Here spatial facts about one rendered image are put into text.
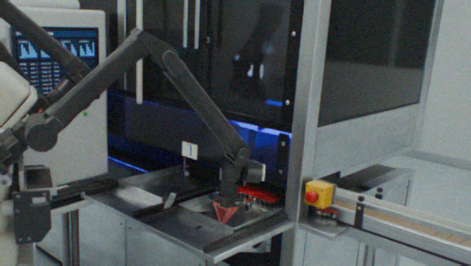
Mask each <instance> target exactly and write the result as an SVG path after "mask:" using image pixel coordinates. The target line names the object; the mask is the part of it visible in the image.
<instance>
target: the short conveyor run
mask: <svg viewBox="0 0 471 266"><path fill-rule="evenodd" d="M376 191H377V192H378V193H376V194H375V198H373V197H370V196H367V195H364V194H358V193H354V192H352V191H349V190H345V189H340V188H337V189H336V192H337V193H338V194H336V202H335V204H333V205H329V206H326V207H325V208H326V209H331V210H336V212H338V218H337V223H340V224H342V225H344V226H349V232H348V233H346V234H345V236H347V237H351V238H354V239H357V240H359V241H362V242H364V243H367V244H369V245H371V246H374V247H379V248H381V249H383V250H386V251H389V252H392V253H395V254H398V255H401V256H403V257H406V258H410V259H413V260H415V261H417V262H419V263H423V264H425V265H427V266H471V226H470V225H467V224H463V223H460V222H457V221H452V220H449V219H446V218H441V217H439V216H436V215H431V214H427V213H424V212H420V211H418V210H412V209H409V208H406V207H403V206H400V205H397V204H394V203H391V202H388V201H385V200H383V198H382V197H384V195H383V194H380V193H381V192H383V191H384V189H382V188H381V187H377V190H376ZM345 195H346V196H345ZM347 196H349V197H347ZM354 198H355V199H354ZM365 201H367V202H365ZM368 202H370V203H368ZM371 203H372V204H371ZM386 208H388V209H386ZM389 209H390V210H389ZM395 210H396V211H395ZM397 211H398V212H397ZM400 212H401V213H400ZM403 213H405V214H403ZM407 214H408V215H407ZM415 216H416V217H415ZM418 217H419V218H418ZM421 218H422V219H421ZM423 219H425V220H423ZM433 221H434V222H433ZM436 222H437V223H436ZM438 223H440V224H438ZM441 224H442V225H441ZM445 225H446V226H445ZM450 226H451V227H450ZM454 227H455V228H454ZM456 228H457V230H456ZM459 230H460V231H459ZM468 232H469V233H468Z"/></svg>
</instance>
